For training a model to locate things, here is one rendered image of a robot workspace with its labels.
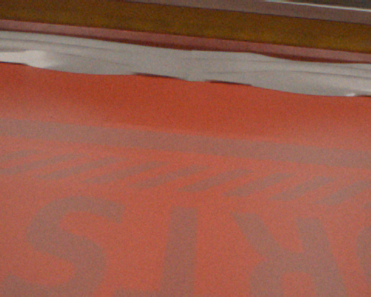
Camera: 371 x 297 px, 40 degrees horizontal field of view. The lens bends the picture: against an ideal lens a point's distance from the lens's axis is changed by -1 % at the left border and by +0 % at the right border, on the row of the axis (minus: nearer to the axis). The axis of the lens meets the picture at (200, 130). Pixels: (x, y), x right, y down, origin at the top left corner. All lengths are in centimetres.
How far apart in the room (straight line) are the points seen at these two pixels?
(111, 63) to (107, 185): 14
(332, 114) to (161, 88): 9
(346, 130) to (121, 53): 14
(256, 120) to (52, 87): 10
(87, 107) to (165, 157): 6
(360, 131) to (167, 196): 11
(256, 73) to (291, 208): 15
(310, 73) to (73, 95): 14
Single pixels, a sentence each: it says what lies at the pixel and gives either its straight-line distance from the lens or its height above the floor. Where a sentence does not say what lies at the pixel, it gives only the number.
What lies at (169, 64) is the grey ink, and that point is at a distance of 30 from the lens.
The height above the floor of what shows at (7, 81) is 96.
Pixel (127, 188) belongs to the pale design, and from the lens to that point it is 17.
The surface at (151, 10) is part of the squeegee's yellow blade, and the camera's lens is 38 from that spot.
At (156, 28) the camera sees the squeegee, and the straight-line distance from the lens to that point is 39.
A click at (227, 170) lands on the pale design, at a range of 18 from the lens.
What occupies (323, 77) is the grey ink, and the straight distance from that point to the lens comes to 31.
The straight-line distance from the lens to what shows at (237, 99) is 27.
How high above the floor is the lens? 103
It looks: 21 degrees down
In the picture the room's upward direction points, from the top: 6 degrees clockwise
